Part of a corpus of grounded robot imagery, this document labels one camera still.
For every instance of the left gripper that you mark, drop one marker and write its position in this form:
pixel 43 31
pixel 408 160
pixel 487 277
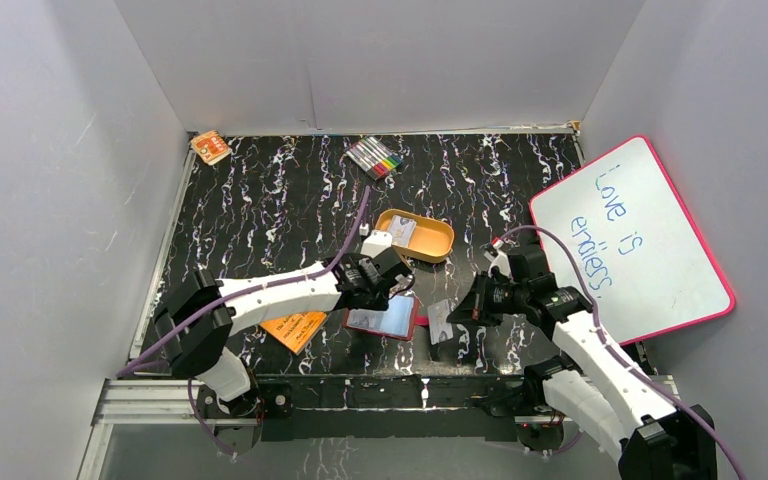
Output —
pixel 389 266

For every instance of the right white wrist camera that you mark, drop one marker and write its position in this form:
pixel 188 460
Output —
pixel 499 263

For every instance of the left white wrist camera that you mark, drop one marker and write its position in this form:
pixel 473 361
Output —
pixel 374 241

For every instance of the white card in tray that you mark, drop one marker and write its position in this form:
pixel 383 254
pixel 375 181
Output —
pixel 401 230

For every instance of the pink framed whiteboard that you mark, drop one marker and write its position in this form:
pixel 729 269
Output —
pixel 618 226

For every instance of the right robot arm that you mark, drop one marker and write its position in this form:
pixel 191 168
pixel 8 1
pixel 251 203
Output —
pixel 593 382

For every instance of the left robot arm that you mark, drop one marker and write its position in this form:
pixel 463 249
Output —
pixel 196 319

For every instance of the orange oval tray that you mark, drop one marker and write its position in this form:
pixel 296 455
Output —
pixel 431 242

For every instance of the black metal base rail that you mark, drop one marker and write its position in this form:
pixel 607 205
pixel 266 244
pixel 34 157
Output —
pixel 302 407

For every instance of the small orange card box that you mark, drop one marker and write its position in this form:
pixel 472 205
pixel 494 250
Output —
pixel 210 147

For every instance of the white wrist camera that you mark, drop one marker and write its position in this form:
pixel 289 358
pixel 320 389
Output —
pixel 499 263
pixel 374 241

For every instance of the orange book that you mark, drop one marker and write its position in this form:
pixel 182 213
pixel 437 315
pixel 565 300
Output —
pixel 295 331

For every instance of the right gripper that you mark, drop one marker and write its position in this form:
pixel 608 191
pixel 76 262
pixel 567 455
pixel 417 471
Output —
pixel 474 309

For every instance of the pack of coloured markers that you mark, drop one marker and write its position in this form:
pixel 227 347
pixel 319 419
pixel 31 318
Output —
pixel 374 158

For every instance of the red card holder wallet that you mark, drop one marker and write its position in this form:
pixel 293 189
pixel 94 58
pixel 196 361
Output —
pixel 397 321

